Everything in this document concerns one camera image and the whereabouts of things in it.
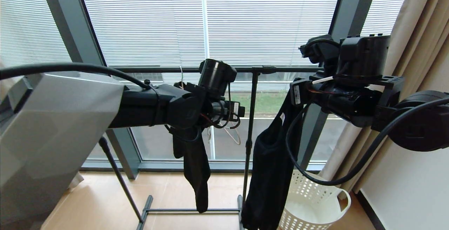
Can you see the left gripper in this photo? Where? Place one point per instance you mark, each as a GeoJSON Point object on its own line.
{"type": "Point", "coordinates": [236, 109]}

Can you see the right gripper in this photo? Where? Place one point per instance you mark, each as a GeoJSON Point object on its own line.
{"type": "Point", "coordinates": [336, 103]}

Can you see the pink clothes hanger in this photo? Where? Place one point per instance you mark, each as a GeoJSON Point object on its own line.
{"type": "Point", "coordinates": [235, 142]}
{"type": "Point", "coordinates": [181, 73]}

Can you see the black shorts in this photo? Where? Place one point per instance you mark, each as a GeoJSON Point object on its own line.
{"type": "Point", "coordinates": [196, 173]}

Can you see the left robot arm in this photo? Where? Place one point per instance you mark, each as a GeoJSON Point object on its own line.
{"type": "Point", "coordinates": [52, 145]}

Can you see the black clothes rack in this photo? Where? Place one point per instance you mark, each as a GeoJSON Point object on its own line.
{"type": "Point", "coordinates": [266, 70]}

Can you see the white laundry basket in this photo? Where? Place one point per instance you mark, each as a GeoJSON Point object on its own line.
{"type": "Point", "coordinates": [315, 209]}

